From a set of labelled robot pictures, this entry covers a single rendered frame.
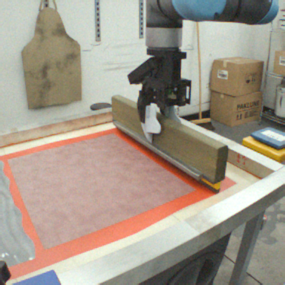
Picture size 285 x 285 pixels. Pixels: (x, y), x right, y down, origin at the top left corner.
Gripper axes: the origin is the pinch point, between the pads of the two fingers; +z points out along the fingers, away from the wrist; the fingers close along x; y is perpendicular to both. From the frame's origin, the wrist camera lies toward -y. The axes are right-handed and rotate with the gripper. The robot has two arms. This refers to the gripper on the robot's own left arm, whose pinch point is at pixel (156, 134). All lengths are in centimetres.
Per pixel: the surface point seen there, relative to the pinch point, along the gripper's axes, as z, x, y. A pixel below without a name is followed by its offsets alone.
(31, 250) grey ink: 4.7, -34.5, 16.6
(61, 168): 5.0, -22.0, -5.5
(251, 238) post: 40, 30, 14
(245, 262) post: 52, 31, 14
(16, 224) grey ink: 4.2, -35.3, 10.0
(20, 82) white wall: 22, 1, -200
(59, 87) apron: 32, 34, -193
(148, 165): 4.9, -4.9, 4.2
